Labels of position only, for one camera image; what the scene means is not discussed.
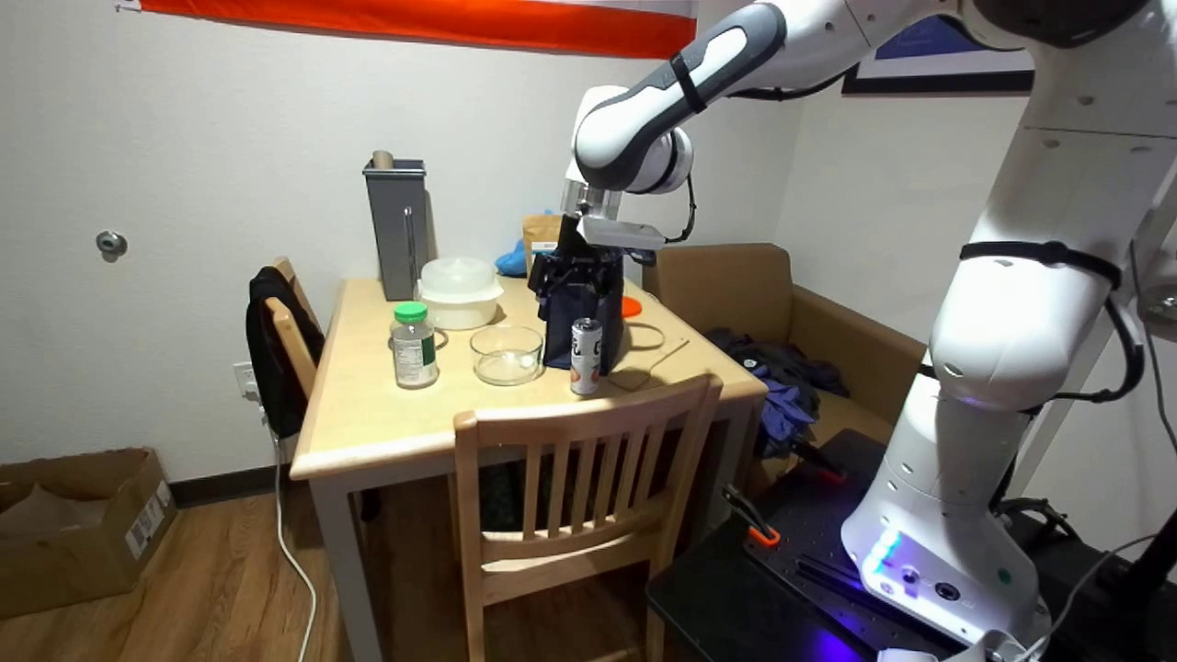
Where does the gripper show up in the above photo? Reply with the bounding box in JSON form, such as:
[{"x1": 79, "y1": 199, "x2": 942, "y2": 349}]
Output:
[{"x1": 529, "y1": 214, "x2": 628, "y2": 301}]

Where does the brown paper bag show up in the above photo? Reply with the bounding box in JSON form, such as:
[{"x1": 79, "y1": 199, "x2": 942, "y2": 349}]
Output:
[{"x1": 522, "y1": 213, "x2": 566, "y2": 277}]

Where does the dark blue bag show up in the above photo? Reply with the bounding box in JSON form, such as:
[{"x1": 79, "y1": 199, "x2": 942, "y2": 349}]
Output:
[{"x1": 535, "y1": 272, "x2": 627, "y2": 371}]

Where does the white can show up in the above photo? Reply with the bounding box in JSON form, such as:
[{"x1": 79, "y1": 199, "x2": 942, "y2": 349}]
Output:
[{"x1": 570, "y1": 318, "x2": 604, "y2": 397}]

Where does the glass bowl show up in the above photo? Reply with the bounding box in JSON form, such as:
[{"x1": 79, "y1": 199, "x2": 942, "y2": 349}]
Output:
[{"x1": 470, "y1": 325, "x2": 545, "y2": 387}]

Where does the white plastic container with lid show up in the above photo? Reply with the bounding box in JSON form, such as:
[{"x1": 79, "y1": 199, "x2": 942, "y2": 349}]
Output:
[{"x1": 418, "y1": 257, "x2": 506, "y2": 332}]

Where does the brown armchair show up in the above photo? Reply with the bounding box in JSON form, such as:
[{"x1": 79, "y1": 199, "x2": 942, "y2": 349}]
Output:
[{"x1": 641, "y1": 243, "x2": 929, "y2": 499}]

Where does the bottle with green cap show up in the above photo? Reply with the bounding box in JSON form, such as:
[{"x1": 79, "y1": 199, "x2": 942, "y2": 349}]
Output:
[{"x1": 390, "y1": 302, "x2": 440, "y2": 391}]

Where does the grey metal bin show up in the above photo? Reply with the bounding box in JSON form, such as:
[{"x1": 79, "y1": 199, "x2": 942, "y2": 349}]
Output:
[{"x1": 362, "y1": 158, "x2": 431, "y2": 303}]

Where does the heap of dark clothes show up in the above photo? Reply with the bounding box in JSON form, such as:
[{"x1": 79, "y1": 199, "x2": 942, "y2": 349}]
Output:
[{"x1": 703, "y1": 326, "x2": 852, "y2": 460}]

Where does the wooden chair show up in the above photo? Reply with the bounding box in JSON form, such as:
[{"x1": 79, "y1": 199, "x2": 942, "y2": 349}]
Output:
[
  {"x1": 451, "y1": 372, "x2": 726, "y2": 662},
  {"x1": 265, "y1": 257, "x2": 326, "y2": 461}
]

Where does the orange banner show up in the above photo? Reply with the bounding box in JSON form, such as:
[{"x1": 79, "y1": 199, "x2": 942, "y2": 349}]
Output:
[{"x1": 114, "y1": 0, "x2": 698, "y2": 62}]

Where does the clamp with orange tips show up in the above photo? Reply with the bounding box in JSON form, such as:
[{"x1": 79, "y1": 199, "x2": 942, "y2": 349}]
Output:
[
  {"x1": 721, "y1": 484, "x2": 783, "y2": 550},
  {"x1": 793, "y1": 439, "x2": 850, "y2": 486}
]

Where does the black jacket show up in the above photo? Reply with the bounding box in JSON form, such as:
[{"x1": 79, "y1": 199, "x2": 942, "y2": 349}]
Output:
[{"x1": 245, "y1": 266, "x2": 326, "y2": 440}]

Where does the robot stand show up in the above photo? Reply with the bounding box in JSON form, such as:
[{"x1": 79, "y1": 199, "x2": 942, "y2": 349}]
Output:
[{"x1": 646, "y1": 428, "x2": 1177, "y2": 662}]

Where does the framed picture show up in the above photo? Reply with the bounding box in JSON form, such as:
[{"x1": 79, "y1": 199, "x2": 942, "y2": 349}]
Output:
[{"x1": 840, "y1": 13, "x2": 1036, "y2": 98}]

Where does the cardboard box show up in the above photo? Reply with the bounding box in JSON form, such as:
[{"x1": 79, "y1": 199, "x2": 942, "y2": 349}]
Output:
[{"x1": 0, "y1": 447, "x2": 178, "y2": 621}]

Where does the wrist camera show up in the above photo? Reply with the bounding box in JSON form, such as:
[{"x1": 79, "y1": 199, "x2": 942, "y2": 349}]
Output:
[{"x1": 580, "y1": 216, "x2": 668, "y2": 252}]

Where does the thin dark cable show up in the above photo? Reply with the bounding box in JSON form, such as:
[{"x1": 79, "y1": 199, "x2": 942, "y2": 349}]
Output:
[{"x1": 625, "y1": 321, "x2": 691, "y2": 371}]

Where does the white cable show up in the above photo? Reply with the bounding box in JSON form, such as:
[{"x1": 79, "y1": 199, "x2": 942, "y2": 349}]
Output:
[{"x1": 265, "y1": 403, "x2": 319, "y2": 662}]

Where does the grey cable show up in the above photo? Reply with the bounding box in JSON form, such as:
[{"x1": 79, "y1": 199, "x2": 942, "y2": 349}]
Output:
[{"x1": 1010, "y1": 531, "x2": 1161, "y2": 662}]

